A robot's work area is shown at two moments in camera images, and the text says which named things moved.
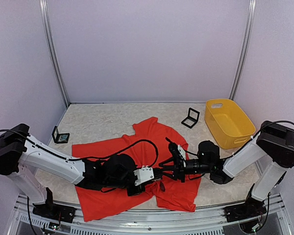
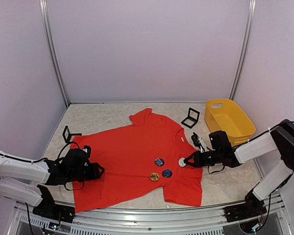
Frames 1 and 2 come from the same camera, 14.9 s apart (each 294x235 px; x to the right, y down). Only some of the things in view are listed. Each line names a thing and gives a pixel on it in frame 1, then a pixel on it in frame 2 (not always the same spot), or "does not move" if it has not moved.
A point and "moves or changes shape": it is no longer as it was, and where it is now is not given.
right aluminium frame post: x=253 y=4 does not move
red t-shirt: x=146 y=147 moves or changes shape
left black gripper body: x=141 y=189 -> x=90 y=175
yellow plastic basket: x=230 y=127 does not move
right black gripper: x=178 y=167 -> x=198 y=162
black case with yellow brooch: x=191 y=119 does not move
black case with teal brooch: x=60 y=138 -> x=67 y=139
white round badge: x=162 y=187 -> x=154 y=176
